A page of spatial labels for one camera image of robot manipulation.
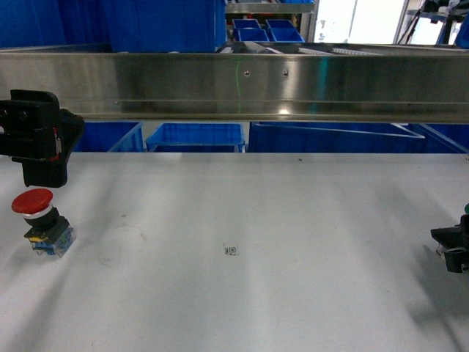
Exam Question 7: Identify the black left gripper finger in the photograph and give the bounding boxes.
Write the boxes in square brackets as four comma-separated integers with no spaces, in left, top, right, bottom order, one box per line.
[1,89,85,188]

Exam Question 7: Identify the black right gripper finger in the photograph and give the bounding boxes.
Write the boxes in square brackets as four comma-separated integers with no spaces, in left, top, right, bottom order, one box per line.
[430,214,468,274]

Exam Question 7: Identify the red mushroom push button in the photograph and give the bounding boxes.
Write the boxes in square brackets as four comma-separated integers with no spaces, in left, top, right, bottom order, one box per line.
[11,188,76,257]

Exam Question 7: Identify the large blue crate upper shelf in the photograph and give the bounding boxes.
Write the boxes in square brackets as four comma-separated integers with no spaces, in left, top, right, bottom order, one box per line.
[1,1,226,53]

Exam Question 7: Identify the stainless steel shelf beam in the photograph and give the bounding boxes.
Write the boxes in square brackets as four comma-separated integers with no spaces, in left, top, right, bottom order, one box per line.
[1,52,468,124]

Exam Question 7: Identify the blue bin behind table left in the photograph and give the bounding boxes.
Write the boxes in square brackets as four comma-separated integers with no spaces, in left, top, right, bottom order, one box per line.
[73,122,145,153]

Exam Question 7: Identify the blue bin behind table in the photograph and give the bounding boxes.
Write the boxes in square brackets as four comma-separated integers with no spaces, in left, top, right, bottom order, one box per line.
[146,122,245,153]
[73,122,145,153]

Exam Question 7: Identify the blue bin behind table middle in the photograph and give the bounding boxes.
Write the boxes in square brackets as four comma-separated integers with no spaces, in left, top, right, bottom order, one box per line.
[146,122,245,153]

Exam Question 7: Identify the large blue bin behind right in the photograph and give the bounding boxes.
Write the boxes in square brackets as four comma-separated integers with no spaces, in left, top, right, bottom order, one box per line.
[248,122,468,154]

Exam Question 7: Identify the small QR code sticker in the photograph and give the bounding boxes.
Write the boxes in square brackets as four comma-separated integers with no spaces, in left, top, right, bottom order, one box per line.
[223,243,239,256]

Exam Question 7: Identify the small blue bin far left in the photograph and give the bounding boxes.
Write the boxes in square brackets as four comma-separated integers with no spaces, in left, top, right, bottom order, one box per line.
[232,19,269,42]

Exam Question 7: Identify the small blue bin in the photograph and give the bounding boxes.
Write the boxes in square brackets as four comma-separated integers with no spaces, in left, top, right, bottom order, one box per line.
[232,19,269,42]
[265,19,304,43]

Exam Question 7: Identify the small blue bin far right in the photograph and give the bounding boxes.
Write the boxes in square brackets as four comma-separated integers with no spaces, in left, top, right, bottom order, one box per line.
[265,19,304,43]

